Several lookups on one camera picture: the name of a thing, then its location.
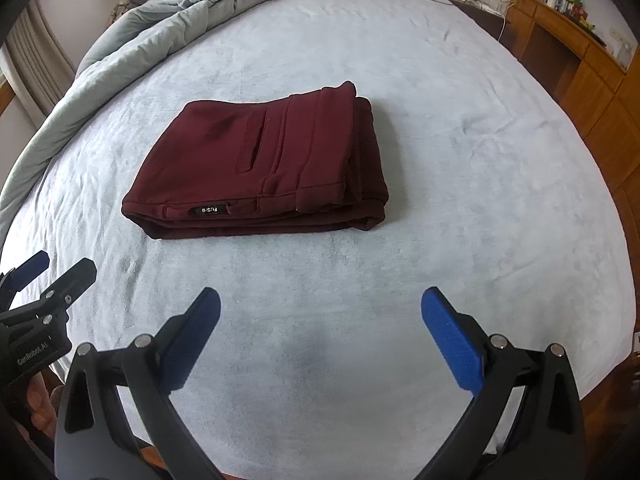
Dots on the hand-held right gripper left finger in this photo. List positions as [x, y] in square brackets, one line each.
[192, 340]

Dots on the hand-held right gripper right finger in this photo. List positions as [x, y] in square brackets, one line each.
[452, 340]

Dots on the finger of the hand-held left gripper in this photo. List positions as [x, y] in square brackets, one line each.
[75, 280]
[30, 266]

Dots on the maroon pants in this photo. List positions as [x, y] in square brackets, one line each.
[225, 160]

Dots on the person's left hand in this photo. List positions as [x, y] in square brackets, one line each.
[41, 402]

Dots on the bed with white sheet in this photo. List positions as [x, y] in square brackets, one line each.
[450, 160]

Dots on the beige curtain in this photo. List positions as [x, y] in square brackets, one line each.
[35, 60]

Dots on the grey duvet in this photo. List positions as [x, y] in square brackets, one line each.
[150, 25]

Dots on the brown crumpled cloth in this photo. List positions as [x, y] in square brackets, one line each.
[132, 5]

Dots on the wooden desk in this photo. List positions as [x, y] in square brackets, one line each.
[575, 70]

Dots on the clutter of small desk items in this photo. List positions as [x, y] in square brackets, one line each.
[580, 7]

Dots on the wooden window frame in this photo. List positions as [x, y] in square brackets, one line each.
[4, 97]

